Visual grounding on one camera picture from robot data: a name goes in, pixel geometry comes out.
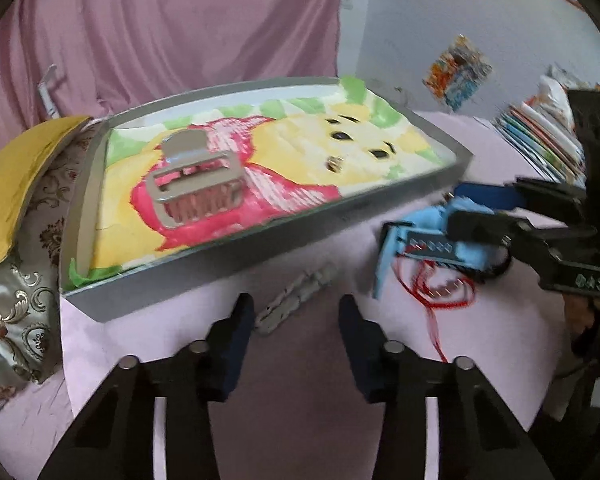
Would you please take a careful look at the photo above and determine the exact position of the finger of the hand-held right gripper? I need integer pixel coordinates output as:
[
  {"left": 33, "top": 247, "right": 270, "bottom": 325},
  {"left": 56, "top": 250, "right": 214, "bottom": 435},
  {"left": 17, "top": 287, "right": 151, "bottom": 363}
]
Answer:
[
  {"left": 451, "top": 176, "right": 588, "bottom": 223},
  {"left": 447, "top": 210, "right": 600, "bottom": 273}
]

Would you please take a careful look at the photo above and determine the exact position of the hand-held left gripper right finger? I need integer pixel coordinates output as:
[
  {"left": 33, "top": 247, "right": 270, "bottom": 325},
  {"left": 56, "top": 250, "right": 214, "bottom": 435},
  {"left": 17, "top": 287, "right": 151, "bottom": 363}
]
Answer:
[{"left": 338, "top": 294, "right": 556, "bottom": 480}]

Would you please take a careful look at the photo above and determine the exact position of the stack of books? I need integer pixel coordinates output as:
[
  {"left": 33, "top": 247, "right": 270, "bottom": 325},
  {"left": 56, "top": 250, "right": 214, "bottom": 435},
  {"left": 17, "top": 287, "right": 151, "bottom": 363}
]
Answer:
[{"left": 492, "top": 62, "right": 588, "bottom": 183}]

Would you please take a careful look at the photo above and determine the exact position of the silver hair claw clip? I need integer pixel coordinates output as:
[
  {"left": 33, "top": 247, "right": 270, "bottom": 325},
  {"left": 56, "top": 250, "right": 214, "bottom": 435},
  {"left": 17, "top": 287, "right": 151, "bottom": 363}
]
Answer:
[{"left": 145, "top": 129, "right": 245, "bottom": 230}]

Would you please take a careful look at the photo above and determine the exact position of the colourful picture book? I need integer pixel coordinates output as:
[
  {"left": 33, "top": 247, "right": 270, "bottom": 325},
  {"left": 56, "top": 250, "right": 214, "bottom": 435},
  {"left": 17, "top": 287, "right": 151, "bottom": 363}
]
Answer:
[{"left": 422, "top": 34, "right": 493, "bottom": 113}]

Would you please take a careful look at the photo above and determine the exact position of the grey tray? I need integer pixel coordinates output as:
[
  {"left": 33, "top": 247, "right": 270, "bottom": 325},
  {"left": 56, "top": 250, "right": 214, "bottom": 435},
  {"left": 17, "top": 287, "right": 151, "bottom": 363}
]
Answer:
[{"left": 59, "top": 76, "right": 473, "bottom": 323}]

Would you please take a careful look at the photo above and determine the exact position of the pink curtain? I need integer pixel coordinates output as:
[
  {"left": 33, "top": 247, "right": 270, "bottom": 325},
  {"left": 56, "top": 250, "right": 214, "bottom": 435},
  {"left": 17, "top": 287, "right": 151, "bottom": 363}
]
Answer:
[{"left": 0, "top": 0, "right": 348, "bottom": 166}]

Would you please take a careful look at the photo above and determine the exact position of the yellow pillow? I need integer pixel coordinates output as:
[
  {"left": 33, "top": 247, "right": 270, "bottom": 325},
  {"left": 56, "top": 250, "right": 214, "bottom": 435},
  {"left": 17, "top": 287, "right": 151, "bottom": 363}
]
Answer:
[{"left": 0, "top": 115, "right": 93, "bottom": 267}]

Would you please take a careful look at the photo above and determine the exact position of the pink bed sheet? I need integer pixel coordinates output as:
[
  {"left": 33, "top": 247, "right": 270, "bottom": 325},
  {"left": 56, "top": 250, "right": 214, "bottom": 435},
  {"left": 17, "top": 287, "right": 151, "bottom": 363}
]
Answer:
[{"left": 0, "top": 107, "right": 600, "bottom": 480}]

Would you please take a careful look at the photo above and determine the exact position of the white metal bracket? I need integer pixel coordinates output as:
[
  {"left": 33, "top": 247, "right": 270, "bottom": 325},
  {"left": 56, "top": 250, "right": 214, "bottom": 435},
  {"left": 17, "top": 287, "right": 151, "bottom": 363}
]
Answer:
[{"left": 37, "top": 64, "right": 63, "bottom": 121}]

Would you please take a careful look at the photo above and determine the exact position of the floral satin pillow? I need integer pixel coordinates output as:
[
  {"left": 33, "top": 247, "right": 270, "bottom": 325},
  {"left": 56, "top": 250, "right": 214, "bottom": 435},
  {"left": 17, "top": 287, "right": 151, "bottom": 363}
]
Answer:
[{"left": 0, "top": 122, "right": 108, "bottom": 413}]

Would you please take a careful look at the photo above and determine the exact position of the light blue hair claw clip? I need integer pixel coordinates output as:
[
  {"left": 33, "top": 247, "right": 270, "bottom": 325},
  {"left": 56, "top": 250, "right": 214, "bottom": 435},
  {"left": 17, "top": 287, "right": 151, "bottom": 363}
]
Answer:
[{"left": 372, "top": 199, "right": 513, "bottom": 301}]

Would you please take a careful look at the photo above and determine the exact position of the red string bracelet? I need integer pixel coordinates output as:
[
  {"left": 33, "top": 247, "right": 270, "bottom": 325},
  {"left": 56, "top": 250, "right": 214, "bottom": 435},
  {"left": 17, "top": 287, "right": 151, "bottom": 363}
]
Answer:
[{"left": 395, "top": 252, "right": 478, "bottom": 365}]

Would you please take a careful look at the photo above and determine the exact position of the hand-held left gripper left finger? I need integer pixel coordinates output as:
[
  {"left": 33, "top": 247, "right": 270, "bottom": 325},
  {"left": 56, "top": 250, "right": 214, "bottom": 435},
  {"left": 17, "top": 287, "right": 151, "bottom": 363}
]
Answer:
[{"left": 37, "top": 292, "right": 256, "bottom": 480}]

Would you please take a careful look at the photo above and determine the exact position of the cartoon printed cloth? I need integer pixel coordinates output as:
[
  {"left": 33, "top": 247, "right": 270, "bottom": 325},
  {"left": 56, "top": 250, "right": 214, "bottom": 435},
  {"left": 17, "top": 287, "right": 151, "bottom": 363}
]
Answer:
[{"left": 70, "top": 76, "right": 456, "bottom": 286}]

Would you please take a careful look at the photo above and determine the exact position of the person's right hand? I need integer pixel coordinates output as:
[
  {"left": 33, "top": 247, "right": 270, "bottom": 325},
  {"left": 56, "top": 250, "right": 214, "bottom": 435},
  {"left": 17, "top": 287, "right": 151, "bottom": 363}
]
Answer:
[{"left": 562, "top": 294, "right": 600, "bottom": 358}]

